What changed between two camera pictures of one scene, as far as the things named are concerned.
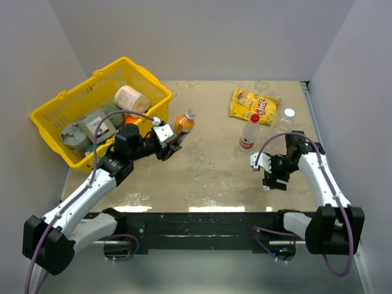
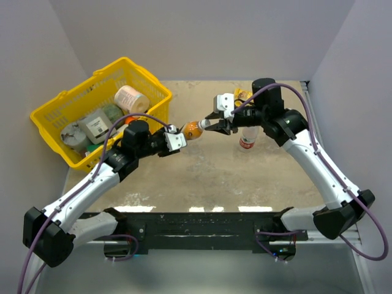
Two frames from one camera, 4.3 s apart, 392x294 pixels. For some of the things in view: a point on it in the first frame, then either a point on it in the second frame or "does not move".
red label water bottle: (249, 133) does not move
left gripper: (163, 156) does not move
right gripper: (273, 175) → (225, 126)
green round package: (117, 119) does not move
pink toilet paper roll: (127, 98) does not move
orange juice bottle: (185, 122) → (193, 130)
